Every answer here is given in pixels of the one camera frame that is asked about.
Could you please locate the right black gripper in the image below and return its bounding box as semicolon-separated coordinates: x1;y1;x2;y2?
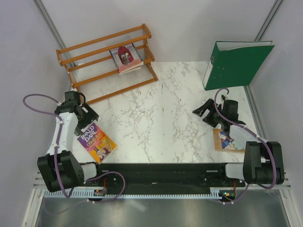
192;98;226;128

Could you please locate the yellow Roald Dahl book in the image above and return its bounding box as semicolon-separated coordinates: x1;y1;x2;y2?
78;122;117;164

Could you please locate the brown cover book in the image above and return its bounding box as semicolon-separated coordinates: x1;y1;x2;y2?
213;129;245;152

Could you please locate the red Treehouse book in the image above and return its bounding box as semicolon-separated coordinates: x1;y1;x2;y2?
119;66;141;75

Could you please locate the blue Nineteen Eighty-Four book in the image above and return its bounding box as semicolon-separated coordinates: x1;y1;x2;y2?
110;44;144;68

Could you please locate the purple castle cover book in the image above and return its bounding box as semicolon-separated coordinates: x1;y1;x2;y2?
110;44;144;73

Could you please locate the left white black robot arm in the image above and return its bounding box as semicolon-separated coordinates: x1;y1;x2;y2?
37;91;104;192

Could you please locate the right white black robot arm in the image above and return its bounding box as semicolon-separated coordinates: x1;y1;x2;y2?
192;99;285;187

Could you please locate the green lever arch binder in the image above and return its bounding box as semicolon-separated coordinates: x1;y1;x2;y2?
203;41;275;91

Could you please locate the wooden two-tier book rack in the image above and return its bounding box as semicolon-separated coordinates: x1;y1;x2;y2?
56;24;158;104

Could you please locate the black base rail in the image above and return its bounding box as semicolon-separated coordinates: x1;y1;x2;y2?
86;163;246;194

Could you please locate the white slotted cable duct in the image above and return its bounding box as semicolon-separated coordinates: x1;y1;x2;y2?
44;187;237;199

